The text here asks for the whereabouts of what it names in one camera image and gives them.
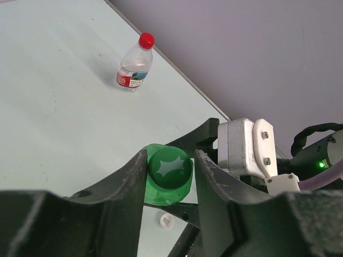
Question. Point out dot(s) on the red bottle cap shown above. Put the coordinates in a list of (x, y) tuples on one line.
[(146, 41)]

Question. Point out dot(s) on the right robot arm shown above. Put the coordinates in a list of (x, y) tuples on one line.
[(316, 160)]

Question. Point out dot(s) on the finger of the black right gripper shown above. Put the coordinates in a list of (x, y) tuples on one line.
[(187, 212), (201, 138)]

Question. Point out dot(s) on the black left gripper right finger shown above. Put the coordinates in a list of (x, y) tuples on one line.
[(239, 220)]

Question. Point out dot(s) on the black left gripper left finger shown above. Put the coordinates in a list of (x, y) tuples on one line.
[(101, 220)]

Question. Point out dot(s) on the white bottle cap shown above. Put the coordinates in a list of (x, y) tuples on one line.
[(167, 221)]

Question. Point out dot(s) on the clear bottle with red label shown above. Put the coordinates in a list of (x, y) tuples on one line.
[(134, 67)]

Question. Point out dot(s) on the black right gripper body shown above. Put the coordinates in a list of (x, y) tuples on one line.
[(188, 244)]

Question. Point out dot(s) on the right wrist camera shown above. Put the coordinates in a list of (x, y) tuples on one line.
[(247, 148)]

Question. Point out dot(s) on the green plastic bottle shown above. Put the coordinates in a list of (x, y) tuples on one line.
[(157, 196)]

